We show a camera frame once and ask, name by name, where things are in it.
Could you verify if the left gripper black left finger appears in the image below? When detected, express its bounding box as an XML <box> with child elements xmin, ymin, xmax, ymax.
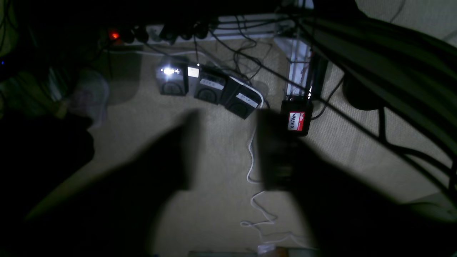
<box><xmin>1</xmin><ymin>111</ymin><xmax>200</xmax><ymax>257</ymax></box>

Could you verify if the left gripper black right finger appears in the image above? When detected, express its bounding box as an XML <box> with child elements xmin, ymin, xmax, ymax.
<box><xmin>257</xmin><ymin>110</ymin><xmax>457</xmax><ymax>257</ymax></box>

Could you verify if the black box with red label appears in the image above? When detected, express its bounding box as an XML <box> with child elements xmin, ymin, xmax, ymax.
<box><xmin>280</xmin><ymin>100</ymin><xmax>314</xmax><ymax>137</ymax></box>

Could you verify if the left black foot pedal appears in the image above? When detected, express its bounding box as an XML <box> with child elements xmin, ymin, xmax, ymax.
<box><xmin>156</xmin><ymin>62</ymin><xmax>189</xmax><ymax>96</ymax></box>

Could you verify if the black foot pedal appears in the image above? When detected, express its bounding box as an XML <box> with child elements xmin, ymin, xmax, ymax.
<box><xmin>219</xmin><ymin>76</ymin><xmax>264</xmax><ymax>119</ymax></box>
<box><xmin>193</xmin><ymin>68</ymin><xmax>227</xmax><ymax>105</ymax></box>
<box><xmin>156</xmin><ymin>62</ymin><xmax>189</xmax><ymax>96</ymax></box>

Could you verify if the middle black foot pedal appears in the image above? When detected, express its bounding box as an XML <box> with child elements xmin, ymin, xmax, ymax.
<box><xmin>193</xmin><ymin>68</ymin><xmax>227</xmax><ymax>105</ymax></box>

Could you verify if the right black foot pedal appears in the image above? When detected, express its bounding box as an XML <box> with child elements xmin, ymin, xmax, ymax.
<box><xmin>219</xmin><ymin>76</ymin><xmax>264</xmax><ymax>119</ymax></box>

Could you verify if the white power strip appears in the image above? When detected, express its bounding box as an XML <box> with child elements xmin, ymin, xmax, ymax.
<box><xmin>107</xmin><ymin>13</ymin><xmax>293</xmax><ymax>46</ymax></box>

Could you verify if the white cable on floor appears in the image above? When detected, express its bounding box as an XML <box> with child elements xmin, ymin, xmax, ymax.
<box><xmin>240</xmin><ymin>104</ymin><xmax>315</xmax><ymax>250</ymax></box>

